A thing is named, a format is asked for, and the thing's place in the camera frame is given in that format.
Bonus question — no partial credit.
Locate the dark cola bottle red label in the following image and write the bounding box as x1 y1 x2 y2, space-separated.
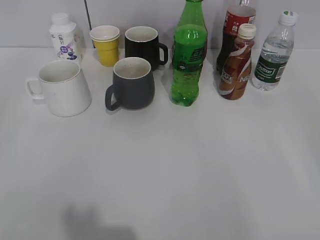
216 0 256 75

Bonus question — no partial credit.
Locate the green soda bottle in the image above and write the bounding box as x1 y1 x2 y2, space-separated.
171 0 208 107

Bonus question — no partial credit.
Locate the black ceramic mug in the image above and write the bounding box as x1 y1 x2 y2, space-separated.
124 26 169 71

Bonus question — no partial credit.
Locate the clear water bottle green label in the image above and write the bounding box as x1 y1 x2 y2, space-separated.
251 10 299 91

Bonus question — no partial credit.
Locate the dark wall cable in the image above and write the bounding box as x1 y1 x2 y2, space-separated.
83 0 96 49

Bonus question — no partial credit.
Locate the white yogurt drink bottle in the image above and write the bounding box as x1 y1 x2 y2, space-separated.
49 12 83 64

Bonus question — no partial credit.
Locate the brown coffee drink bottle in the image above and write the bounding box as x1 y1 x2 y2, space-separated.
218 23 257 100

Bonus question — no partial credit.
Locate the yellow paper cup stack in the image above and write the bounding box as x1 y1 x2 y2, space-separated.
89 25 120 67

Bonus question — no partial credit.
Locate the white ceramic mug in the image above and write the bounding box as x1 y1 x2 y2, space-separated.
25 60 92 118

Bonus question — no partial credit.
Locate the grey ceramic mug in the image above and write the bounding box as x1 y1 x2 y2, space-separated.
105 57 155 111

